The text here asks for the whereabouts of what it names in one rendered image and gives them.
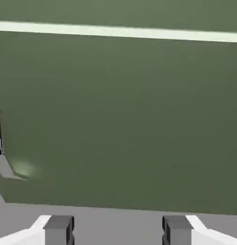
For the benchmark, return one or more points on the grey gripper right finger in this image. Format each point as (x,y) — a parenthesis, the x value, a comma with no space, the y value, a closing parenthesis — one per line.
(179,231)

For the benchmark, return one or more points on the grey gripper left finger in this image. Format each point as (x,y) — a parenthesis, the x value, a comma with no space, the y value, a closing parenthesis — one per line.
(57,231)

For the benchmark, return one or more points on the green cabinet door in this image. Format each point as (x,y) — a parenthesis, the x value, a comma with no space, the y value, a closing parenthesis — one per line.
(122,118)
(118,11)

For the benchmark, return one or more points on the green cabinet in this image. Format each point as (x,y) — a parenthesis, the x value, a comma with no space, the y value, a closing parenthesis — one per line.
(118,31)

